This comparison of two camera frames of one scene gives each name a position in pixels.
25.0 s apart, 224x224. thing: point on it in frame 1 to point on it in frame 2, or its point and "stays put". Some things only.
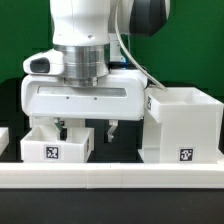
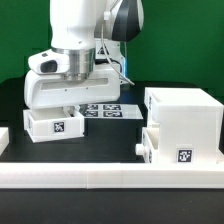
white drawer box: [43, 144] to [150, 145]
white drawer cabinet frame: [183, 125] stays put
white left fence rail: [4, 139] stays put
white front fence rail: [101, 176] stays put
